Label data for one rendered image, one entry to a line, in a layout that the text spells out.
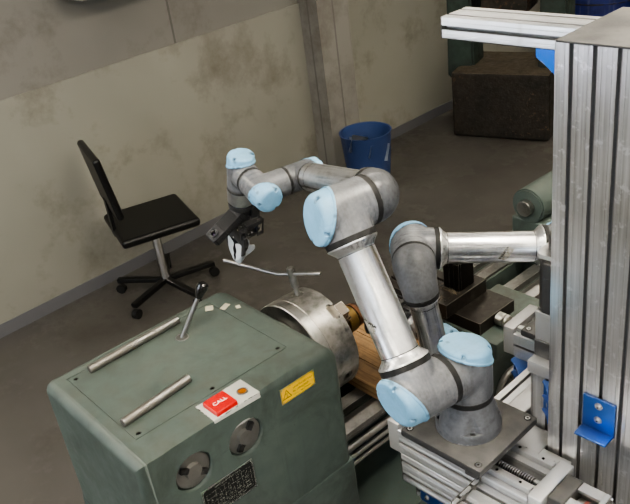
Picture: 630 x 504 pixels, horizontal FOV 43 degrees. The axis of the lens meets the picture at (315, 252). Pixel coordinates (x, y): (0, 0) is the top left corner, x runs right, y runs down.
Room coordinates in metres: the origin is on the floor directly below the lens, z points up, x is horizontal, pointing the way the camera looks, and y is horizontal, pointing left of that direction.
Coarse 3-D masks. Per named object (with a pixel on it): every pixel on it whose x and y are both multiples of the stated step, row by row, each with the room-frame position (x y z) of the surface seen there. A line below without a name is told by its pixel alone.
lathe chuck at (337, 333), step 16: (304, 288) 2.00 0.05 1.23; (304, 304) 1.91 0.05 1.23; (320, 304) 1.91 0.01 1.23; (320, 320) 1.86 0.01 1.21; (336, 320) 1.87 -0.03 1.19; (336, 336) 1.84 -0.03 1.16; (352, 336) 1.86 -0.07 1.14; (336, 352) 1.81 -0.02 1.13; (352, 352) 1.84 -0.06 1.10; (352, 368) 1.84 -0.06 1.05
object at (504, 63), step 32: (448, 0) 6.31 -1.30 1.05; (480, 0) 6.40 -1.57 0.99; (512, 0) 6.02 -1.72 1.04; (544, 0) 5.91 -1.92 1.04; (448, 64) 6.33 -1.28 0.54; (480, 64) 6.22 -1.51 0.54; (512, 64) 6.10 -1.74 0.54; (480, 96) 6.00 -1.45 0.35; (512, 96) 5.87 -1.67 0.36; (544, 96) 5.73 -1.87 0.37; (480, 128) 6.01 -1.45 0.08; (512, 128) 5.87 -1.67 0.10; (544, 128) 5.73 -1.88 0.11
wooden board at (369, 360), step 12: (360, 336) 2.22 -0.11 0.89; (360, 348) 2.15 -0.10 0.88; (372, 348) 2.14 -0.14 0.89; (360, 360) 2.09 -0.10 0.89; (372, 360) 2.08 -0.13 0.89; (360, 372) 2.03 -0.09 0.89; (372, 372) 2.02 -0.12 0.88; (360, 384) 1.96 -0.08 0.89; (372, 384) 1.93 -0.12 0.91; (372, 396) 1.92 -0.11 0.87
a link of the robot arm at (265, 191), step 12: (252, 168) 1.93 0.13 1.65; (240, 180) 1.91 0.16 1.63; (252, 180) 1.88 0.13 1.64; (264, 180) 1.88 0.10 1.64; (276, 180) 1.89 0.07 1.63; (288, 180) 1.90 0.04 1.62; (252, 192) 1.86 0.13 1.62; (264, 192) 1.84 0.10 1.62; (276, 192) 1.85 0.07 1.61; (288, 192) 1.90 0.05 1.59; (252, 204) 1.87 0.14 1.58; (264, 204) 1.84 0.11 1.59; (276, 204) 1.86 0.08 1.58
